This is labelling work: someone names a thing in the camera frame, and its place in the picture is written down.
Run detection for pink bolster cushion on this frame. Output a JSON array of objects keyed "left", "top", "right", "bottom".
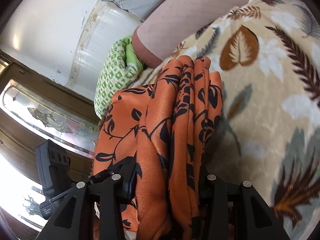
[{"left": 132, "top": 0, "right": 248, "bottom": 68}]

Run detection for leaf pattern beige blanket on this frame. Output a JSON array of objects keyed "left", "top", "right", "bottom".
[{"left": 142, "top": 0, "right": 319, "bottom": 239}]

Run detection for green checkered pillow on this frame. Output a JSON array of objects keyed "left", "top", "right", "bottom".
[{"left": 94, "top": 36, "right": 144, "bottom": 118}]

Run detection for stained glass wooden door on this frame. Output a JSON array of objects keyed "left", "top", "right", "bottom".
[{"left": 0, "top": 49, "right": 101, "bottom": 240}]

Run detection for orange black floral garment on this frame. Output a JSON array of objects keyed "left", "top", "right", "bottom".
[{"left": 93, "top": 56, "right": 223, "bottom": 239}]

